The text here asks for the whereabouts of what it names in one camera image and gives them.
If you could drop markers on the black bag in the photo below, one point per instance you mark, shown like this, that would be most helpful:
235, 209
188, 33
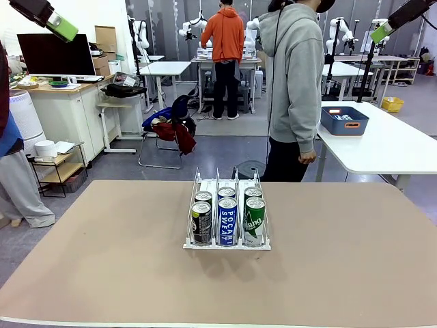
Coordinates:
123, 90

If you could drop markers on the person in grey hoodie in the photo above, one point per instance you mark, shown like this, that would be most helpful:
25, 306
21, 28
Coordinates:
293, 68

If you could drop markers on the low cardboard box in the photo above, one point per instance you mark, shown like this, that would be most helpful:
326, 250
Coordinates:
101, 65

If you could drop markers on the white background desk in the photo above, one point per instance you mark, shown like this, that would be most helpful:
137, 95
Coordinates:
164, 68

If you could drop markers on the blue Pocari Sweat can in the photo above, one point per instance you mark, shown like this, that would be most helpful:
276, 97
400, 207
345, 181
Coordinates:
226, 192
227, 222

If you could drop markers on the white plastic container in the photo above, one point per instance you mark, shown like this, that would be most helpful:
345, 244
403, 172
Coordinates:
114, 67

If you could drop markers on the white cabinet desk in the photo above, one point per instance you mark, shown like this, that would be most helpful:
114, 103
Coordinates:
68, 112

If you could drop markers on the person in orange hoodie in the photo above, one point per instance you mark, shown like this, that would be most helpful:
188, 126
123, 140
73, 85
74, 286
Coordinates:
223, 34

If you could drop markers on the white paper stack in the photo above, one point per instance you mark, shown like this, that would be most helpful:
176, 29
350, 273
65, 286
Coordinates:
65, 147

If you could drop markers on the clear tray with items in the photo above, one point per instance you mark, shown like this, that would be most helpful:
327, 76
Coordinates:
126, 79

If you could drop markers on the black Pepsi can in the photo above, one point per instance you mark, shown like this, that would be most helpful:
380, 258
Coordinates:
201, 225

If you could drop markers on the silver can back left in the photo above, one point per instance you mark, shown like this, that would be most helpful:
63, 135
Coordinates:
203, 197

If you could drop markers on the blue plastic bin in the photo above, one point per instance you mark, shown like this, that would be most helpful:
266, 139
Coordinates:
345, 127

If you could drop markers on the tall cardboard box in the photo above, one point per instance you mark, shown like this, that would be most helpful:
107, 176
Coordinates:
105, 39

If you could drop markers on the black stand pole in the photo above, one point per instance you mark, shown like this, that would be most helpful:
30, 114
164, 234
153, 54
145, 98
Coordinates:
367, 68

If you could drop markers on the black office chair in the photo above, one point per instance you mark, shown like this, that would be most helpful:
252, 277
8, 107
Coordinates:
181, 106

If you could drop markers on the black round stool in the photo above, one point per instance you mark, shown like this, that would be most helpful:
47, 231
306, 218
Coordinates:
251, 169

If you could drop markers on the red jacket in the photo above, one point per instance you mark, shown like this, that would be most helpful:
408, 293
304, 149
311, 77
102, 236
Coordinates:
181, 136

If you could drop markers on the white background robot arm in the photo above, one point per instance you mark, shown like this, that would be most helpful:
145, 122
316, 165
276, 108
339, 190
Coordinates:
186, 29
143, 37
347, 34

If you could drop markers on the blue jacket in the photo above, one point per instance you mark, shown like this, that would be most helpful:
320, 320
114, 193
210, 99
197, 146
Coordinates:
150, 121

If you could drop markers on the green Chilsung cider can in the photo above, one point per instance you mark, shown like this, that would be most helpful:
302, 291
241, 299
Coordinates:
253, 192
254, 222

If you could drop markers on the large white table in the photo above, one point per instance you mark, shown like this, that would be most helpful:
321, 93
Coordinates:
382, 143

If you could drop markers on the white side table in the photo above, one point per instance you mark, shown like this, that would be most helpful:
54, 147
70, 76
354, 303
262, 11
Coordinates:
106, 130

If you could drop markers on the grey hoodie person right forearm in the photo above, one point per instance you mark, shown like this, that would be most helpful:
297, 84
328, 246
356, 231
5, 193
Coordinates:
305, 130

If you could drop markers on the grey hoodie person right hand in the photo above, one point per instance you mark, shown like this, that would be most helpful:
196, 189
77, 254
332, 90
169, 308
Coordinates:
307, 158

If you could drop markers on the white cylinder roll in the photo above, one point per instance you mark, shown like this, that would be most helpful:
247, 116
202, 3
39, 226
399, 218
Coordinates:
45, 149

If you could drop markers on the green bowl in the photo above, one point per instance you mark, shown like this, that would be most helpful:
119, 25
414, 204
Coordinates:
58, 83

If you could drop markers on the yellow plastic crate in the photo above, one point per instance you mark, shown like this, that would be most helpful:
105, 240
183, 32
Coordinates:
392, 105

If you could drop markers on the person in grey trousers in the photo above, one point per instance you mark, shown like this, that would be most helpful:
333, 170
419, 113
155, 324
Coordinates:
20, 191

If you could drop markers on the black computer monitor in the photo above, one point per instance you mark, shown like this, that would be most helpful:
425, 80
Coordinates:
54, 54

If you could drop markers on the white air purifier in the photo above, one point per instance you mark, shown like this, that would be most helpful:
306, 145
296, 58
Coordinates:
25, 116

